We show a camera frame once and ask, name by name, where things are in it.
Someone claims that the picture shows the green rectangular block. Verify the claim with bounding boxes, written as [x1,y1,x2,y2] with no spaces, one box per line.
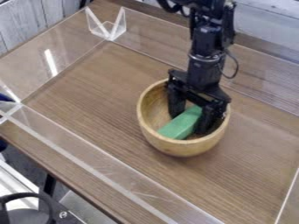
[158,106,202,140]

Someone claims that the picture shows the grey metal base plate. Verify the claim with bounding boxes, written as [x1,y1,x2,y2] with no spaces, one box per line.
[51,200,87,224]

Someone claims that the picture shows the clear acrylic corner bracket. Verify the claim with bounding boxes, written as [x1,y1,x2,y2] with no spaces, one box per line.
[84,7,127,41]

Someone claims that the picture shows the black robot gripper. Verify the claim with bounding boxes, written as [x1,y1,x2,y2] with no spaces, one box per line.
[166,53,231,135]

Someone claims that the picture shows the brown wooden bowl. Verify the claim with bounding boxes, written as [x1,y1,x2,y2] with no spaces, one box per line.
[136,80,231,158]

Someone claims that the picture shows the clear acrylic front barrier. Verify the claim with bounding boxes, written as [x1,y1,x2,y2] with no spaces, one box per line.
[0,86,224,224]

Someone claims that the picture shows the black cable loop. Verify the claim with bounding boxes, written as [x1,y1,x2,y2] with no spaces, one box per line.
[0,192,55,224]

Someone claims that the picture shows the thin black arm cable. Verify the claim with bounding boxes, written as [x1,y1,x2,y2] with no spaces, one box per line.
[218,47,239,80]

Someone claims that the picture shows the black table leg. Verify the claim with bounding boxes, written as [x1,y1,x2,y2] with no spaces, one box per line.
[43,174,56,196]

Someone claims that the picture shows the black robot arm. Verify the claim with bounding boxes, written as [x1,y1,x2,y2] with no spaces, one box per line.
[156,0,236,134]

